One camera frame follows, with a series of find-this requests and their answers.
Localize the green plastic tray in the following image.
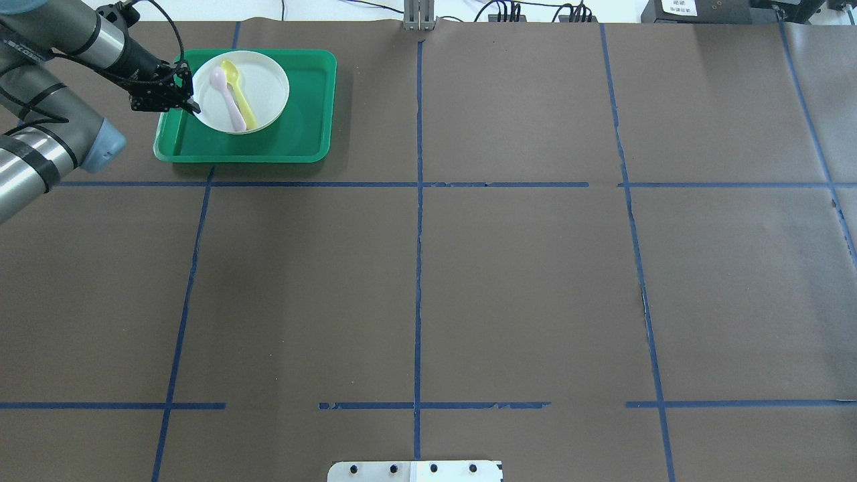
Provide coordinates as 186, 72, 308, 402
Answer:
153, 49, 337, 163

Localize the pink plastic spoon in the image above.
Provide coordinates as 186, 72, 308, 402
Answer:
209, 66, 247, 133

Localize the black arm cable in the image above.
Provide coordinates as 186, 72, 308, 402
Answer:
0, 0, 187, 128

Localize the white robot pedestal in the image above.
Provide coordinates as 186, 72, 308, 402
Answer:
327, 460, 504, 481

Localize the yellow plastic spoon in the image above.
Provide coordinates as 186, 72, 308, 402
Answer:
220, 59, 259, 131

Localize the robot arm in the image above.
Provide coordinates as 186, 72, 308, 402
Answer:
1, 1, 201, 222

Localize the aluminium frame post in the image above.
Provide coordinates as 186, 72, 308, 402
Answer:
403, 0, 437, 31

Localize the white round plate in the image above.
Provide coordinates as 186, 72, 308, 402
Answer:
193, 51, 290, 135

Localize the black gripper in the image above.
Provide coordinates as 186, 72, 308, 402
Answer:
129, 60, 202, 116

